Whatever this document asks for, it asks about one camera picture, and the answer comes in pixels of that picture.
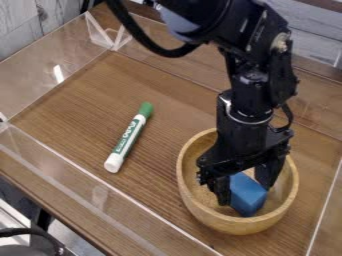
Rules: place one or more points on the brown wooden bowl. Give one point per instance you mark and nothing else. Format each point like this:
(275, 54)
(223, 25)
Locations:
(222, 218)

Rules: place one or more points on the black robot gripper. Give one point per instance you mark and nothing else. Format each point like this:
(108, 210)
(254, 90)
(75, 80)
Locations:
(245, 145)

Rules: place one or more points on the black metal table frame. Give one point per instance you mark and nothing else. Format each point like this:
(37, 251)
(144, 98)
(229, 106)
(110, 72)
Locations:
(44, 237)

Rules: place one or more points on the green and white marker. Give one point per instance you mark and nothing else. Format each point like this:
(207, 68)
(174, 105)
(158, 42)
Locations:
(120, 150)

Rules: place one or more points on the blue rectangular block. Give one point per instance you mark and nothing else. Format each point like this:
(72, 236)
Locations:
(247, 195)

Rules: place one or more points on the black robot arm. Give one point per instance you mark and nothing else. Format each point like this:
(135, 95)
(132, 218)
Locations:
(253, 38)

